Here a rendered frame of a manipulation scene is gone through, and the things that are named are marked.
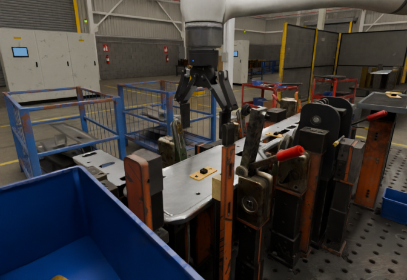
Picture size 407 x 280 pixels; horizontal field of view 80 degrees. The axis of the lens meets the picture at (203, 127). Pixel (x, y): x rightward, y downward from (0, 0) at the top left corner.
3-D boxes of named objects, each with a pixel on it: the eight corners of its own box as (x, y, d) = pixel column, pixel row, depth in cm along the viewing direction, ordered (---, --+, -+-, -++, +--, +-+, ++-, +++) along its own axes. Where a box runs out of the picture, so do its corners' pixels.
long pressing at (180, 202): (306, 108, 162) (306, 106, 162) (343, 113, 148) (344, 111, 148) (117, 191, 63) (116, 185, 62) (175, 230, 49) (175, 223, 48)
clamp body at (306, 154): (274, 240, 86) (283, 141, 75) (306, 258, 78) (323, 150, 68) (260, 256, 79) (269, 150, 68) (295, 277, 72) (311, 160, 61)
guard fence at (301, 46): (327, 98, 794) (337, 33, 738) (332, 98, 784) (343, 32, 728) (273, 115, 563) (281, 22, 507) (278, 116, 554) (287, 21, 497)
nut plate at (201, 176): (208, 166, 74) (208, 163, 74) (217, 170, 72) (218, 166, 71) (188, 176, 68) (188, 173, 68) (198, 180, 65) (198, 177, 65)
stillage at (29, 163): (20, 171, 291) (2, 91, 264) (89, 153, 344) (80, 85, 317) (42, 217, 207) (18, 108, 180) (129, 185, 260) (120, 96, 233)
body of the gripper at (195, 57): (226, 49, 60) (225, 86, 62) (200, 50, 65) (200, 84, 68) (206, 48, 54) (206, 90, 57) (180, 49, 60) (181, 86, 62)
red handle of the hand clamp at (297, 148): (246, 162, 61) (304, 141, 50) (250, 170, 61) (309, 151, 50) (237, 167, 58) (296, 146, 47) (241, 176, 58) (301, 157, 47)
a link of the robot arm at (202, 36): (201, 27, 64) (201, 50, 66) (176, 23, 58) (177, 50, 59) (229, 24, 59) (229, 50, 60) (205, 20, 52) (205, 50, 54)
